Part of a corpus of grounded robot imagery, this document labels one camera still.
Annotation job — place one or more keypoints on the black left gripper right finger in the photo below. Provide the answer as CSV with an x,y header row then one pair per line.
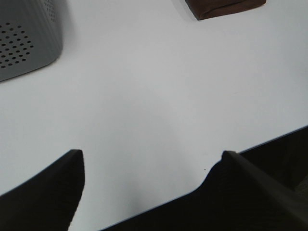
x,y
235,196

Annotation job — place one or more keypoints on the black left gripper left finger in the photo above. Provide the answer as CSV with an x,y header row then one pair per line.
x,y
47,201

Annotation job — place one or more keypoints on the brown towel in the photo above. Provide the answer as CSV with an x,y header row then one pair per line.
x,y
205,9

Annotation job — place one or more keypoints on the grey perforated plastic basket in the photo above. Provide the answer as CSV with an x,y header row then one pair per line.
x,y
30,36

